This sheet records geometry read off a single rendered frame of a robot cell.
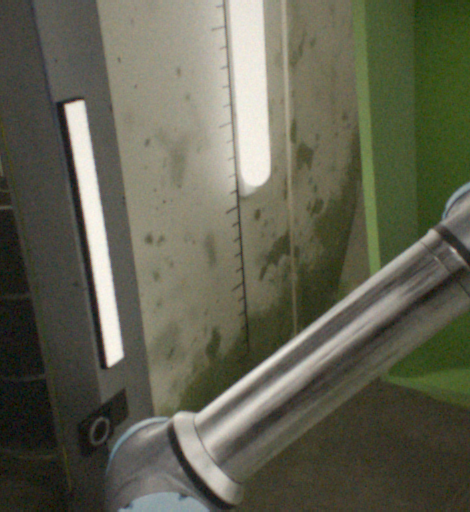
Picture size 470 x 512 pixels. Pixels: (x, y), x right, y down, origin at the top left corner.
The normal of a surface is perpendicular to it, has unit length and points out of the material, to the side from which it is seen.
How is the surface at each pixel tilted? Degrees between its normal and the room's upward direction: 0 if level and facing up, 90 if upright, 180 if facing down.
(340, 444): 0
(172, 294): 90
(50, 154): 90
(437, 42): 102
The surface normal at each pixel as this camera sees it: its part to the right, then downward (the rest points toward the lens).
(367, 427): -0.07, -0.92
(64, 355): -0.53, 0.37
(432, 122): -0.47, 0.55
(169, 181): 0.85, 0.15
